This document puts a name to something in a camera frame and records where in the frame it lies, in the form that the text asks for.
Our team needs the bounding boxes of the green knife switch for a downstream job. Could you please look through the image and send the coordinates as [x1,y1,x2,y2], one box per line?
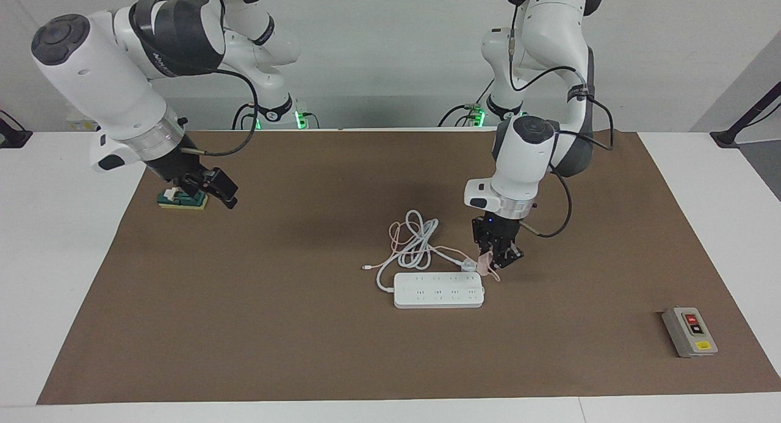
[157,187,209,211]

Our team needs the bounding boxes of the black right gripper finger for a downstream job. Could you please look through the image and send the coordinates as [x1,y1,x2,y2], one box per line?
[174,176,209,202]
[198,167,239,211]

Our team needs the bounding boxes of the black left arm base cables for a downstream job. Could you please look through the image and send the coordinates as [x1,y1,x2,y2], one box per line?
[438,75,496,129]

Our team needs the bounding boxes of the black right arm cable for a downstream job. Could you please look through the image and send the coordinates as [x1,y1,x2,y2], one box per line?
[182,0,261,159]

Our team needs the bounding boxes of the black arm base cables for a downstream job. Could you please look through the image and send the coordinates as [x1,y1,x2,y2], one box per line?
[438,75,496,129]
[232,101,321,131]

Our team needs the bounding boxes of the white power strip cord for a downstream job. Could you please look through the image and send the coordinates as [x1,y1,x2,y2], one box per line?
[376,210,478,293]

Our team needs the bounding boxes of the grey push-button switch box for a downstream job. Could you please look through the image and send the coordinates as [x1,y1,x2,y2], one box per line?
[662,307,719,358]

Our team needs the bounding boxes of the white power strip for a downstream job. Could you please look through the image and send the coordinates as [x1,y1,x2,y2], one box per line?
[394,272,486,309]

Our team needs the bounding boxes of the pink charging cable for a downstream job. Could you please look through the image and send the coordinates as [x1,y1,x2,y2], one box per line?
[362,222,502,283]

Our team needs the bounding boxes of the black clamp mount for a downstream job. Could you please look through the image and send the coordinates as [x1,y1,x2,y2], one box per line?
[0,110,32,149]

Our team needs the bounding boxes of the black right arm base cables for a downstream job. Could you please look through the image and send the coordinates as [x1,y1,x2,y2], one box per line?
[232,101,321,131]

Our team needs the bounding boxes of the black clamp stand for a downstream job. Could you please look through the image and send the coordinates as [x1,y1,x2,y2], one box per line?
[711,81,781,149]

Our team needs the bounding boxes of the brown table mat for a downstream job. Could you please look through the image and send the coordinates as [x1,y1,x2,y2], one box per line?
[37,130,781,405]

